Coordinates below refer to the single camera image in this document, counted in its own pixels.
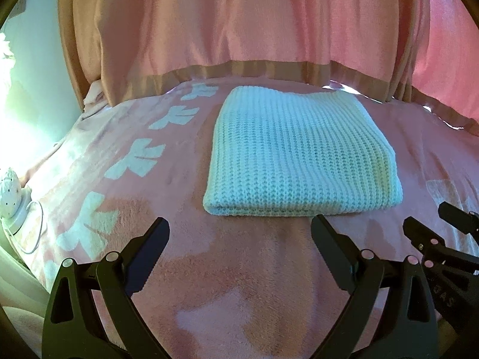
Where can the white dotted round lamp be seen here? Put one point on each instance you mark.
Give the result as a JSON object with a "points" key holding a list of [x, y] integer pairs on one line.
{"points": [[10, 198]]}

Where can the white knitted sweater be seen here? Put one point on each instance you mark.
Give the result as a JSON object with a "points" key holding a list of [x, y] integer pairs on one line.
{"points": [[295, 146]]}

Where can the pink curtain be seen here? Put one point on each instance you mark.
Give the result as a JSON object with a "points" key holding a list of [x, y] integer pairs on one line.
{"points": [[445, 48], [239, 22]]}

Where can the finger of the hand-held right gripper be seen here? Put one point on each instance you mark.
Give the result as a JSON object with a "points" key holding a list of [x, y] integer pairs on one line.
{"points": [[417, 233], [458, 215]]}

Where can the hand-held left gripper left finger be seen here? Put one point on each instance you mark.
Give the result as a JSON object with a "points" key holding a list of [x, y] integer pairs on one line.
{"points": [[156, 240]]}

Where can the pink printed blanket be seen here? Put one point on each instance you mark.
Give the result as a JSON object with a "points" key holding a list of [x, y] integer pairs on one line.
{"points": [[243, 276]]}

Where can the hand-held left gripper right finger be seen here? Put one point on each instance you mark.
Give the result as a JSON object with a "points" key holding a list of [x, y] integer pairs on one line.
{"points": [[324, 236]]}

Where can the pale pink cloth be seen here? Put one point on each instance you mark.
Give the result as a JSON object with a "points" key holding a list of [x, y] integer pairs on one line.
{"points": [[95, 93]]}

